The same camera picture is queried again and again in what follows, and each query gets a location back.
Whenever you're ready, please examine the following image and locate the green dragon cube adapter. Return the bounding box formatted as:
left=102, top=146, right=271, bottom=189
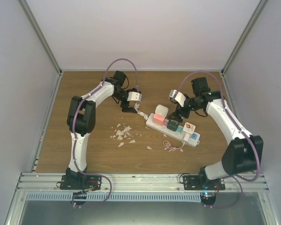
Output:
left=167, top=120, right=180, bottom=132

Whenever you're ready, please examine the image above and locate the white power strip cord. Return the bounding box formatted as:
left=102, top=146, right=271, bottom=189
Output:
left=133, top=102, right=150, bottom=120

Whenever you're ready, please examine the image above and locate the white cube adapter red print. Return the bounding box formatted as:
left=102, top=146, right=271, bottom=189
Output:
left=182, top=122, right=196, bottom=139

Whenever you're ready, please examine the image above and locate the white rounded square adapter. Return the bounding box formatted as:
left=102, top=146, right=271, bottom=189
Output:
left=155, top=104, right=169, bottom=117

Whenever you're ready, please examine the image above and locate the pink cube socket adapter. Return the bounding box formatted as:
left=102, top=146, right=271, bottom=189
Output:
left=152, top=113, right=165, bottom=126

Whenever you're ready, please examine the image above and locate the white power strip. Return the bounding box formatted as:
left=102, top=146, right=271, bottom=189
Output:
left=146, top=113, right=200, bottom=147

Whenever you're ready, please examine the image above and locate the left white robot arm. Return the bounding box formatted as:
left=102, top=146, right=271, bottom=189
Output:
left=66, top=71, right=142, bottom=189

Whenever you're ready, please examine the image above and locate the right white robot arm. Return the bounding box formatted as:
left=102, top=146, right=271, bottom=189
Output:
left=167, top=77, right=264, bottom=190

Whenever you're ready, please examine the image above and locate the white usb charger plug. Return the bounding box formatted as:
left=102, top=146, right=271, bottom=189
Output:
left=183, top=133, right=190, bottom=143

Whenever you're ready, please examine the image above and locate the white paper scrap pile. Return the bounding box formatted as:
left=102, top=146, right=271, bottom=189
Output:
left=110, top=123, right=136, bottom=148

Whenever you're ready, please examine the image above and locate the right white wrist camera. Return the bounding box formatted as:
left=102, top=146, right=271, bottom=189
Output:
left=169, top=90, right=186, bottom=107

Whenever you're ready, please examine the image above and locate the pink coiled usb cable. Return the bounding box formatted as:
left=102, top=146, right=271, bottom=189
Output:
left=162, top=140, right=186, bottom=154

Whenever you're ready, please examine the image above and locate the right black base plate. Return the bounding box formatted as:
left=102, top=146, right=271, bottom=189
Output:
left=178, top=173, right=226, bottom=191

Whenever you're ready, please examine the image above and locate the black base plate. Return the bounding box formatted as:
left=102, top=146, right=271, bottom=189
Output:
left=178, top=173, right=226, bottom=191
left=56, top=174, right=102, bottom=192

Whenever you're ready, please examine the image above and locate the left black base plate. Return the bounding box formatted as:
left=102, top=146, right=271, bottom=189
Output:
left=56, top=174, right=102, bottom=192

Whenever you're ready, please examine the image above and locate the aluminium front rail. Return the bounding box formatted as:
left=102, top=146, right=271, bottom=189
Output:
left=16, top=173, right=269, bottom=193

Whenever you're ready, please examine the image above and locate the left aluminium frame post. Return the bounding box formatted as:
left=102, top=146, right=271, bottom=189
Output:
left=18, top=0, right=63, bottom=76

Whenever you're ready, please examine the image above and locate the aluminium frame post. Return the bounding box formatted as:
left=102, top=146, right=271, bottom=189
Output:
left=18, top=0, right=63, bottom=76
left=221, top=0, right=269, bottom=76

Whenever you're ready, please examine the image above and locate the grey slotted cable duct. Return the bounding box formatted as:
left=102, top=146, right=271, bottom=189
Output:
left=26, top=192, right=201, bottom=203

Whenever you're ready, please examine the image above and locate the right aluminium frame post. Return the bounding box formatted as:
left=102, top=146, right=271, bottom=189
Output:
left=221, top=0, right=269, bottom=76

